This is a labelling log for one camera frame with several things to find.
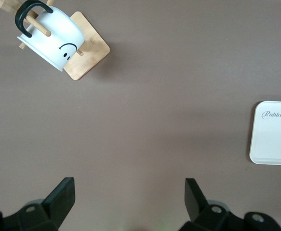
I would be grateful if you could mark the wooden mug rack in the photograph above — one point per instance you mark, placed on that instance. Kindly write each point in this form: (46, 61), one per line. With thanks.
(94, 50)

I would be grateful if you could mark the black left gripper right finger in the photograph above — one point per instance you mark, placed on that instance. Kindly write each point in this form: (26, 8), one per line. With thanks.
(195, 202)

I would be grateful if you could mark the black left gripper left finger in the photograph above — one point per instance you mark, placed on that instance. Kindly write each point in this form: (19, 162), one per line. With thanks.
(58, 199)

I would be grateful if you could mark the cream rectangular tray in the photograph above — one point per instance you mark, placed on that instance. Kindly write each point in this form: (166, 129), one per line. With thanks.
(275, 139)

